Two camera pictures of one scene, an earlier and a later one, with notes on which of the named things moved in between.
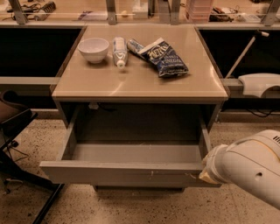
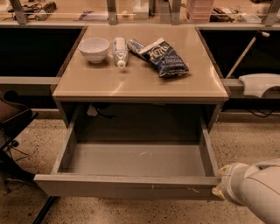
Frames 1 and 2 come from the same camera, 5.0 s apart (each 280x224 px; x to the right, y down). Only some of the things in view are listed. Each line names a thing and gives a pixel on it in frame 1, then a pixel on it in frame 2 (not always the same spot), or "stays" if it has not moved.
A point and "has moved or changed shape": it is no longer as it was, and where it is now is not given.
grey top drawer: x=136 y=164 has moved or changed shape
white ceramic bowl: x=94 y=49 stays
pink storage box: x=200 y=10 stays
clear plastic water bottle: x=120 y=51 stays
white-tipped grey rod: x=258 y=32 stays
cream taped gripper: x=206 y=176 → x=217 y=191
